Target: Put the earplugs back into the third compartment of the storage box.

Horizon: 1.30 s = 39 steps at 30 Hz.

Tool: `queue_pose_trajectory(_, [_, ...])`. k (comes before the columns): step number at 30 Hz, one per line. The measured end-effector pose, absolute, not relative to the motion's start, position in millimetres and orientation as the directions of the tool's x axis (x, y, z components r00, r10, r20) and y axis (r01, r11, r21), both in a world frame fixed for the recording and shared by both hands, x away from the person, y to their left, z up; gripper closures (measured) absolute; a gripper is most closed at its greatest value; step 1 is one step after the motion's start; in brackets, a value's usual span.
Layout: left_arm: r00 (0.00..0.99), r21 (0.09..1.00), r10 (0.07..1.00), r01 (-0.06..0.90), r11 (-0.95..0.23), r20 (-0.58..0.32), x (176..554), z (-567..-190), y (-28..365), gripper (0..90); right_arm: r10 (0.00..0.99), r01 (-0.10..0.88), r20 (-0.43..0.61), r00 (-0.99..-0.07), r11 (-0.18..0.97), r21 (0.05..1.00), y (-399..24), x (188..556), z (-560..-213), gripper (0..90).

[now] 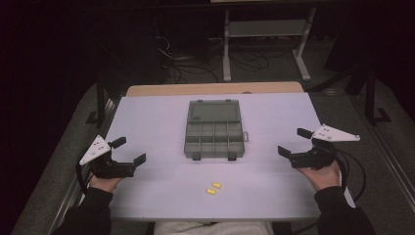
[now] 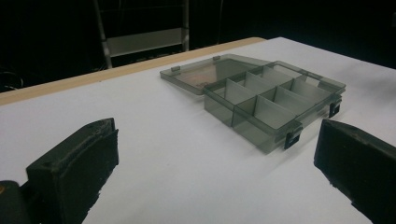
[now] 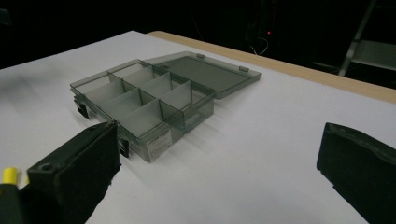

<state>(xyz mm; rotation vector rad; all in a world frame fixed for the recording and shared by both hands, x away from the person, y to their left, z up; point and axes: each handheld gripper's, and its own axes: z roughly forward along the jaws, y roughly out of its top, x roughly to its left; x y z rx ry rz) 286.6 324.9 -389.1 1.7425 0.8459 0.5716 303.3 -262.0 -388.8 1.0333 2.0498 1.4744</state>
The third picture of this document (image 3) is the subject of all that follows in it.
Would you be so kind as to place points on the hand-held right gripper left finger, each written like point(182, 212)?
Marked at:
point(74, 174)

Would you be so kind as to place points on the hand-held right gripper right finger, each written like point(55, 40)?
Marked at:
point(361, 168)

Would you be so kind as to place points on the metal stand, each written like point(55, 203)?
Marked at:
point(365, 46)

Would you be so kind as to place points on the grey transparent compartment box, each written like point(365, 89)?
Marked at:
point(149, 99)

